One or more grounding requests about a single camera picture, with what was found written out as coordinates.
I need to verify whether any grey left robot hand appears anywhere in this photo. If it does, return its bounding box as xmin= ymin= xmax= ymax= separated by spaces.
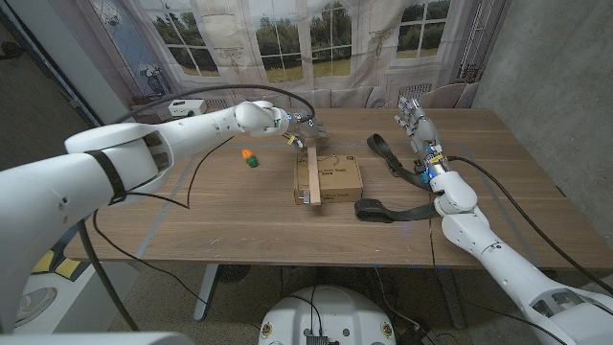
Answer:
xmin=285 ymin=108 xmax=329 ymax=150

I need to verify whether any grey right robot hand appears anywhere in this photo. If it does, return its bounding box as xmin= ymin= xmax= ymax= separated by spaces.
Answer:
xmin=395 ymin=98 xmax=451 ymax=182

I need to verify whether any wooden bar with metal clips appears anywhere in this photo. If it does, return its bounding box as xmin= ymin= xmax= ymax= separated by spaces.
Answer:
xmin=301 ymin=142 xmax=322 ymax=207

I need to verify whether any black belt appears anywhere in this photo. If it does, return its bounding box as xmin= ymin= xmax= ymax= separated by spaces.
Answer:
xmin=354 ymin=132 xmax=440 ymax=224

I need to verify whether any brown cardboard box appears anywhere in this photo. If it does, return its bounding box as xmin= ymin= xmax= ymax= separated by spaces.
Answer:
xmin=293 ymin=154 xmax=364 ymax=206

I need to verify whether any printed window backdrop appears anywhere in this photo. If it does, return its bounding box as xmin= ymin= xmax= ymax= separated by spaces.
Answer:
xmin=47 ymin=0 xmax=511 ymax=140

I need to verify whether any white power strip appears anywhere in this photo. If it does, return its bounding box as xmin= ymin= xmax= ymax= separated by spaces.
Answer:
xmin=168 ymin=99 xmax=209 ymax=118

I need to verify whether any black round floor fan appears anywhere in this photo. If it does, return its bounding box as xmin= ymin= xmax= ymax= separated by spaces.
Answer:
xmin=215 ymin=264 xmax=252 ymax=284

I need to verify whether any white table leg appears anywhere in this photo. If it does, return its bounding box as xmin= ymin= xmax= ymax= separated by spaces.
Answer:
xmin=193 ymin=263 xmax=220 ymax=322
xmin=433 ymin=266 xmax=466 ymax=331

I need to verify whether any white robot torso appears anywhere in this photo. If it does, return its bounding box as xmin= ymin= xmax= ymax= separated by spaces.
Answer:
xmin=258 ymin=286 xmax=397 ymax=345

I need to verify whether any black power adapter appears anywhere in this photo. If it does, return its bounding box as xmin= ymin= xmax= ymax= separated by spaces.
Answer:
xmin=397 ymin=325 xmax=442 ymax=345

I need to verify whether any yellow black floor item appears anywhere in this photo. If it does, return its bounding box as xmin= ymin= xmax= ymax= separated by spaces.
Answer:
xmin=31 ymin=248 xmax=92 ymax=280

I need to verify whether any grey sneaker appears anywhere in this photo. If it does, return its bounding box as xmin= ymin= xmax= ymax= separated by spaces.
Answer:
xmin=13 ymin=286 xmax=59 ymax=330

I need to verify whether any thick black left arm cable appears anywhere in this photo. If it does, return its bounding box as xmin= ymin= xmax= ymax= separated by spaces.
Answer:
xmin=76 ymin=83 xmax=316 ymax=333

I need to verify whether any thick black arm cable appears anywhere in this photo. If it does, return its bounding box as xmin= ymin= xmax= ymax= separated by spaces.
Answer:
xmin=444 ymin=155 xmax=613 ymax=294
xmin=76 ymin=83 xmax=316 ymax=333

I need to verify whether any thin black left arm wire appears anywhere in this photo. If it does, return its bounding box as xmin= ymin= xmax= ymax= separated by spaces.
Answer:
xmin=90 ymin=136 xmax=236 ymax=308

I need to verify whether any thin black arm wire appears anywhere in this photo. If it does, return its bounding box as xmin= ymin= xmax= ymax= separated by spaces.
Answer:
xmin=90 ymin=136 xmax=236 ymax=308
xmin=425 ymin=215 xmax=574 ymax=345

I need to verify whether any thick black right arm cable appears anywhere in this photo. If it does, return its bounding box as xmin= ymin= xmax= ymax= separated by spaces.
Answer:
xmin=444 ymin=155 xmax=613 ymax=294

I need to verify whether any thin black right arm wire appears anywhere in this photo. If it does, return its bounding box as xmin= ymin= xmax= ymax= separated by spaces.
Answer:
xmin=425 ymin=215 xmax=574 ymax=345

